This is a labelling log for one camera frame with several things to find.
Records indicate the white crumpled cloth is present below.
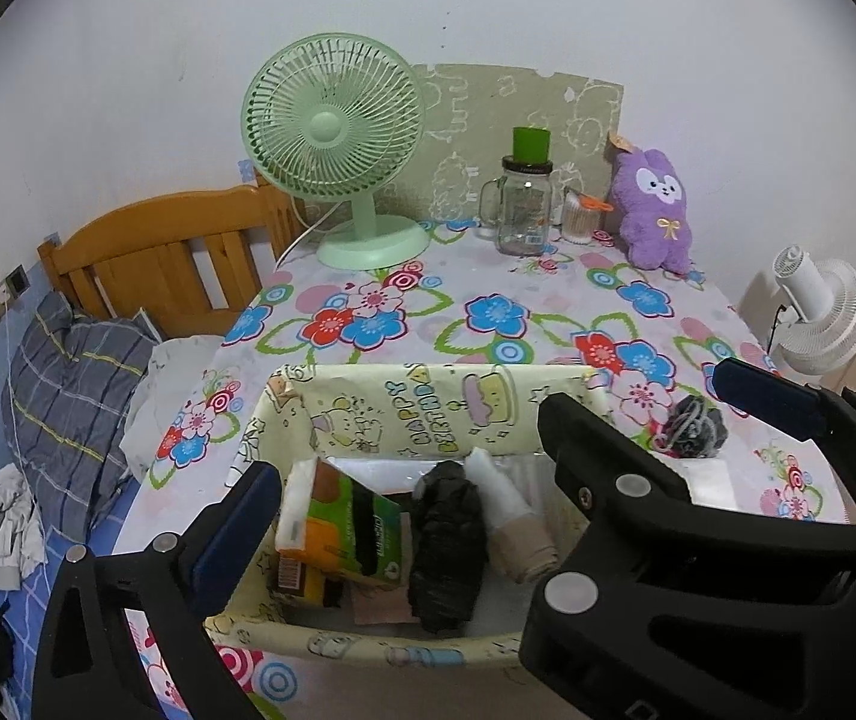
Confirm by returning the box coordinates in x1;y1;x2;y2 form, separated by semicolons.
0;463;48;590

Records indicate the beige white cloth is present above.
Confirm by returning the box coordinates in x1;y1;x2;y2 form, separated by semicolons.
468;446;558;585

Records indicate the pink packet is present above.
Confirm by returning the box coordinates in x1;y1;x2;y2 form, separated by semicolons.
352;586;422;626

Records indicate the cotton swab jar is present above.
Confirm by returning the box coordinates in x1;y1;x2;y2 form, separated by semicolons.
560;191;598;245

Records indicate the glass mug jar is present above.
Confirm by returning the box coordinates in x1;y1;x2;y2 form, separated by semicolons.
477;154;555;257

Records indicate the white desk fan cable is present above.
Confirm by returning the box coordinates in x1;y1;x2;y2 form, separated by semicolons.
273;198;359;272

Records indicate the floral tablecloth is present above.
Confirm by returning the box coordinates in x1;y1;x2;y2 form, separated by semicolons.
107;216;856;720

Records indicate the green patterned board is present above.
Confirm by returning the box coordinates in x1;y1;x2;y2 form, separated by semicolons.
407;64;626;224

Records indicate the wooden bed headboard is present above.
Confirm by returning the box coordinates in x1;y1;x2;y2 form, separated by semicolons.
38;180;310;340

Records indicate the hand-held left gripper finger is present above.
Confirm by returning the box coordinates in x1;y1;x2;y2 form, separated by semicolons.
30;460;284;720

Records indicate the black plastic bag roll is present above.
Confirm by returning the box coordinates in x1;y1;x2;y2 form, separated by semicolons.
407;461;490;635

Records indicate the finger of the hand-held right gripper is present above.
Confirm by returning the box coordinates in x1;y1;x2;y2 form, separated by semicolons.
518;391;856;720
713;356;856;512

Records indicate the white floor fan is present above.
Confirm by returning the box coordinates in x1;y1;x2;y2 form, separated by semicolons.
767;243;856;377

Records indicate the blue grid bed sheet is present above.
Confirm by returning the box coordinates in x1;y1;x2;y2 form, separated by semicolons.
0;476;174;720

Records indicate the green orange tissue pack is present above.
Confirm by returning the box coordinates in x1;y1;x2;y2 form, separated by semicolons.
273;457;412;610

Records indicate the purple plush rabbit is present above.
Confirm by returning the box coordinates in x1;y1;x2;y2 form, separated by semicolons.
606;148;696;275

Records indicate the grey plaid pillow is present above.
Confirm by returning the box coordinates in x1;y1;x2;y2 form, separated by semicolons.
3;291;160;535

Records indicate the wall socket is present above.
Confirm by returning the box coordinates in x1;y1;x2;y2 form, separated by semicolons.
0;263;33;317

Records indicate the black fan cable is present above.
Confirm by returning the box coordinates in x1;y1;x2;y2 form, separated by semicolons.
761;303;786;355

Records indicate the green plastic cup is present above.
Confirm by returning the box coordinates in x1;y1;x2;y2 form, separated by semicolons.
512;127;553;164

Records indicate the white pink tissue pack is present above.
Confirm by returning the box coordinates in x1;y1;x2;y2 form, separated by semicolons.
671;459;738;512

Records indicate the green desk fan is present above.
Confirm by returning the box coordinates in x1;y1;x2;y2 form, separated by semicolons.
240;31;433;272

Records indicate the thin white cable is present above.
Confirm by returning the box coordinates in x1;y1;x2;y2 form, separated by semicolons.
0;313;33;482

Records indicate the yellow printed fabric storage box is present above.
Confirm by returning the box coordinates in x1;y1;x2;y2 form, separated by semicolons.
203;361;618;674

